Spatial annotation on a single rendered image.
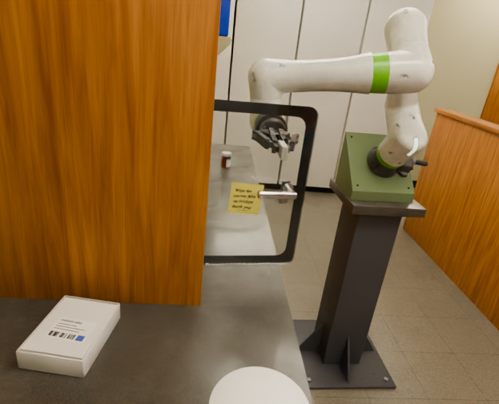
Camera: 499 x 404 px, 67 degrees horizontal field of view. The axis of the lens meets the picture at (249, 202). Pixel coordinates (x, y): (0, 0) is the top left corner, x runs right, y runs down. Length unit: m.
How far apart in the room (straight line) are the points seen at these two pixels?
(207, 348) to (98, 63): 0.57
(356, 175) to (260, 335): 0.99
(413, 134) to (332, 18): 2.61
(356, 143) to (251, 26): 2.38
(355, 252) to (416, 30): 0.94
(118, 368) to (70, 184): 0.35
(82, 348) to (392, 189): 1.34
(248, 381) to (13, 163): 0.58
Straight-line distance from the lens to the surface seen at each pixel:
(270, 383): 0.57
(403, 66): 1.21
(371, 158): 1.70
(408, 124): 1.58
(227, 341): 0.83
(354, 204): 1.60
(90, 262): 0.88
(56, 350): 0.79
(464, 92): 5.19
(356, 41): 4.11
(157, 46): 0.72
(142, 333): 0.85
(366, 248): 1.79
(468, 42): 5.11
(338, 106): 4.12
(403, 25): 1.31
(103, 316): 0.84
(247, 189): 0.88
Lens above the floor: 1.51
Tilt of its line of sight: 23 degrees down
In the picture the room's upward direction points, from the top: 7 degrees clockwise
